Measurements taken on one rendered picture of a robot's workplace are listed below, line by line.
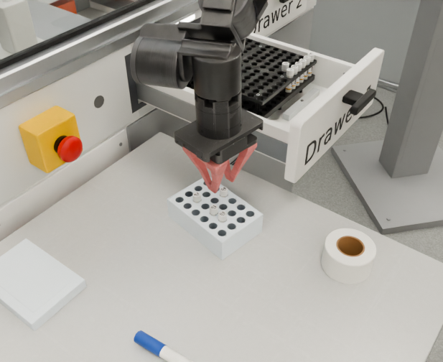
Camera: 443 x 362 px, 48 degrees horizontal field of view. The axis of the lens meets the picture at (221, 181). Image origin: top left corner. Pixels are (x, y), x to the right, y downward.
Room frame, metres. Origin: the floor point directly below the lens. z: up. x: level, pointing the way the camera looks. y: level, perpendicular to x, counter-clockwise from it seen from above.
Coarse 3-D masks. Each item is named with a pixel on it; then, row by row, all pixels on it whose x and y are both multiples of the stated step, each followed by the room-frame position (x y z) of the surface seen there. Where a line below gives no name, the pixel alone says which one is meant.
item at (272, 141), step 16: (288, 48) 0.88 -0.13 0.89; (320, 64) 0.84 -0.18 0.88; (336, 64) 0.82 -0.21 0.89; (352, 64) 0.81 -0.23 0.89; (320, 80) 0.83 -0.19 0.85; (336, 80) 0.82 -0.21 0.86; (144, 96) 0.77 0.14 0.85; (160, 96) 0.75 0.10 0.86; (176, 96) 0.73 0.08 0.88; (192, 96) 0.71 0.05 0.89; (176, 112) 0.73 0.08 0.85; (192, 112) 0.71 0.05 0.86; (272, 128) 0.62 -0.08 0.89; (288, 128) 0.61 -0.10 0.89; (272, 144) 0.61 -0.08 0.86
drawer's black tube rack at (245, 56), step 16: (256, 48) 0.86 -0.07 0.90; (272, 48) 0.86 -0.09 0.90; (256, 64) 0.80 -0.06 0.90; (272, 64) 0.80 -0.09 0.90; (192, 80) 0.79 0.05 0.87; (256, 80) 0.75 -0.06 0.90; (272, 80) 0.74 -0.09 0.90; (304, 80) 0.79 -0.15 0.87; (288, 96) 0.74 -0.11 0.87; (256, 112) 0.69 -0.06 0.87; (272, 112) 0.70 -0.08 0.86
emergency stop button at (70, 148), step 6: (66, 138) 0.58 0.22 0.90; (72, 138) 0.59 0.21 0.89; (78, 138) 0.59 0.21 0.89; (60, 144) 0.57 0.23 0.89; (66, 144) 0.57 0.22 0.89; (72, 144) 0.58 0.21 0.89; (78, 144) 0.59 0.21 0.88; (60, 150) 0.57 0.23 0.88; (66, 150) 0.57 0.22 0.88; (72, 150) 0.58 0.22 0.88; (78, 150) 0.58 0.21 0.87; (60, 156) 0.57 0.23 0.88; (66, 156) 0.57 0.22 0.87; (72, 156) 0.57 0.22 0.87; (78, 156) 0.58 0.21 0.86
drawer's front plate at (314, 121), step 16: (368, 64) 0.75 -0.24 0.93; (352, 80) 0.70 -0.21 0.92; (368, 80) 0.76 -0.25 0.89; (320, 96) 0.64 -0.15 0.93; (336, 96) 0.65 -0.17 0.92; (304, 112) 0.60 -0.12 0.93; (320, 112) 0.62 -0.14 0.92; (336, 112) 0.66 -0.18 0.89; (304, 128) 0.58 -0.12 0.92; (320, 128) 0.62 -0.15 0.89; (288, 144) 0.58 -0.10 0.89; (304, 144) 0.58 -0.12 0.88; (320, 144) 0.63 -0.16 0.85; (288, 160) 0.58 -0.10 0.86; (304, 160) 0.59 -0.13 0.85; (288, 176) 0.57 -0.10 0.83
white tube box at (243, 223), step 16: (192, 192) 0.58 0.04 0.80; (208, 192) 0.58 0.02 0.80; (176, 208) 0.54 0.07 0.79; (192, 208) 0.54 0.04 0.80; (208, 208) 0.54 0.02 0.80; (224, 208) 0.55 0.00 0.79; (240, 208) 0.55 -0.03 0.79; (192, 224) 0.52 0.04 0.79; (208, 224) 0.51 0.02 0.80; (224, 224) 0.51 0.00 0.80; (240, 224) 0.51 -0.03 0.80; (256, 224) 0.52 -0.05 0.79; (208, 240) 0.49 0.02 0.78; (224, 240) 0.48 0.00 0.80; (240, 240) 0.49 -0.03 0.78; (224, 256) 0.47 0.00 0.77
